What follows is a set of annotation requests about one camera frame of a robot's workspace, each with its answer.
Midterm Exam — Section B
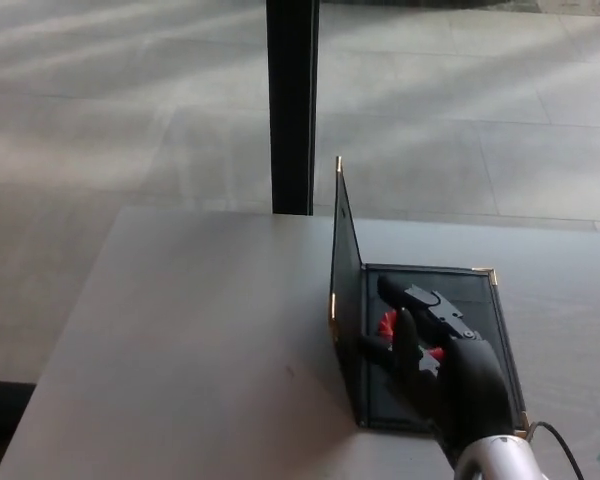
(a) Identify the black diary with gold corners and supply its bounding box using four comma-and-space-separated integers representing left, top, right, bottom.
327, 155, 530, 435

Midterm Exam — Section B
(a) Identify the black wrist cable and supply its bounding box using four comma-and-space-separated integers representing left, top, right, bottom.
524, 421, 587, 480

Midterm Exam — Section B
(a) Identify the red twisted ring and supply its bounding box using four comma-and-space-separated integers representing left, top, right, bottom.
377, 309, 446, 365

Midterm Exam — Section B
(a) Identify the black window frame post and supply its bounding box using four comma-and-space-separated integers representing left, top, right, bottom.
265, 0, 321, 217

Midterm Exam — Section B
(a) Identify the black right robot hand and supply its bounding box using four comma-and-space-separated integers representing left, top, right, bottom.
358, 273, 513, 459

